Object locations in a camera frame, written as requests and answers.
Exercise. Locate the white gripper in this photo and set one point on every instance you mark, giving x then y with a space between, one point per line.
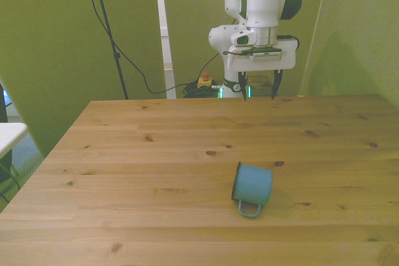
286 58

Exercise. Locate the blue enamel mug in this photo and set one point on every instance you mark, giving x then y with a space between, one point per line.
254 182

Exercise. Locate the yellow emergency stop button box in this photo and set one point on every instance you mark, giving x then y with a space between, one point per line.
205 82

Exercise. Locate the black tripod stand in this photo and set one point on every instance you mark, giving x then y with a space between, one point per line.
106 20

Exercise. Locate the white side table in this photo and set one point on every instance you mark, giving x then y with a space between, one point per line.
11 135

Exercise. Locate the dark chair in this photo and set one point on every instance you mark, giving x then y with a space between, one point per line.
3 107

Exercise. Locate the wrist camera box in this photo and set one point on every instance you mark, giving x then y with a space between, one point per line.
265 55

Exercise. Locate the white vertical frame strip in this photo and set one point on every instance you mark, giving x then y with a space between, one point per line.
163 29

